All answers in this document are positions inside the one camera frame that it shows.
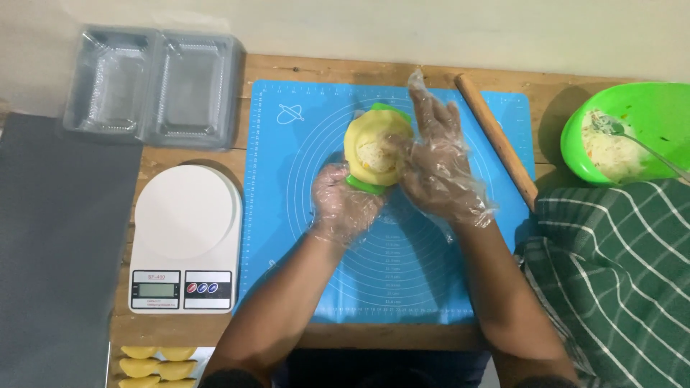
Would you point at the person's left hand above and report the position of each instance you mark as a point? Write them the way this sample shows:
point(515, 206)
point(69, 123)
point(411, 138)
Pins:
point(342, 210)

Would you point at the person's right hand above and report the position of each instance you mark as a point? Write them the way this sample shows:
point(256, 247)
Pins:
point(442, 172)

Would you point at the person's left fingers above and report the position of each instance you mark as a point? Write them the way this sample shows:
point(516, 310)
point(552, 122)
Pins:
point(330, 180)

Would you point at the green dumpling press mold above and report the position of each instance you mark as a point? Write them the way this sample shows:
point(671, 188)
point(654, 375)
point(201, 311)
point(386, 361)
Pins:
point(365, 185)

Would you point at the small filling portion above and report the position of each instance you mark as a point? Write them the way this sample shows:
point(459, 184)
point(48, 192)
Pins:
point(374, 157)

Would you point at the blue silicone baking mat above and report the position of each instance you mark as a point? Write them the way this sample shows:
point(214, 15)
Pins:
point(285, 226)

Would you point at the yellow round dough sheet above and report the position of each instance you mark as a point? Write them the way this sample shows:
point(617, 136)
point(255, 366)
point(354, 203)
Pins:
point(372, 126)

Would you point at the white digital kitchen scale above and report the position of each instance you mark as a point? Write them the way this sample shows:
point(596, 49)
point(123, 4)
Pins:
point(186, 215)

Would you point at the wooden rolling pin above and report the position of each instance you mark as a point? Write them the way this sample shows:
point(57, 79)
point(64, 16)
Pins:
point(498, 137)

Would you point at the person's dark clothing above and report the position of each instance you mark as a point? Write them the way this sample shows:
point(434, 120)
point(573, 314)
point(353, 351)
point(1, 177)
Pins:
point(388, 369)

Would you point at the clear plastic clamshell container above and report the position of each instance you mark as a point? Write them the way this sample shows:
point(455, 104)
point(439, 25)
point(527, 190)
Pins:
point(156, 86)

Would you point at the white tray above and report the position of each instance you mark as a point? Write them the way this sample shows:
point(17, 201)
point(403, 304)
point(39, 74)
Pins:
point(205, 358)

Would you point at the group of yellow folded pastries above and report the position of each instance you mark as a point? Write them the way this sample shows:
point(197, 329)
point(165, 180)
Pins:
point(157, 369)

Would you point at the grey flat sheet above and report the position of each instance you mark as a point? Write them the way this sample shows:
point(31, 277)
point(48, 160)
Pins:
point(59, 242)

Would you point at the pale noodle vegetable filling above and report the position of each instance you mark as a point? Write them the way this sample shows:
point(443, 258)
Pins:
point(612, 153)

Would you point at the green white striped cloth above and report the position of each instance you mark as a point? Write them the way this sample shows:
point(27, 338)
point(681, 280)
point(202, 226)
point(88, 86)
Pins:
point(614, 280)

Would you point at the metal spoon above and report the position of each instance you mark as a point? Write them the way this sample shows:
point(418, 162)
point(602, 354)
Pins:
point(644, 145)

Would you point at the green plastic bowl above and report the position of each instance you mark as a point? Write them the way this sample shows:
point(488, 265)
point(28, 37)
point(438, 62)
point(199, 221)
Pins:
point(657, 116)

